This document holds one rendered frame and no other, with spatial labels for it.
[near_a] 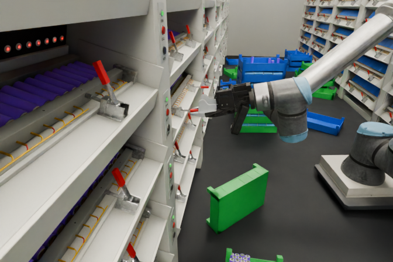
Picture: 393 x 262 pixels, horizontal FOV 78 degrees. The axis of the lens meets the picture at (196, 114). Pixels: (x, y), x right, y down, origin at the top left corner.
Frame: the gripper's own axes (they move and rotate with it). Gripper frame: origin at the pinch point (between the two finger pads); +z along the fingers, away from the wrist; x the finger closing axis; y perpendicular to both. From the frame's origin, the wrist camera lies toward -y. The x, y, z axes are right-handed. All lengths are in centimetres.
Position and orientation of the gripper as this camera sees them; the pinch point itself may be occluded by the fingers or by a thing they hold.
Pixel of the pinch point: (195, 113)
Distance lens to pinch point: 84.7
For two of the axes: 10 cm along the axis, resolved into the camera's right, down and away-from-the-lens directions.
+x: -1.5, 4.1, -9.0
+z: -9.6, 1.4, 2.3
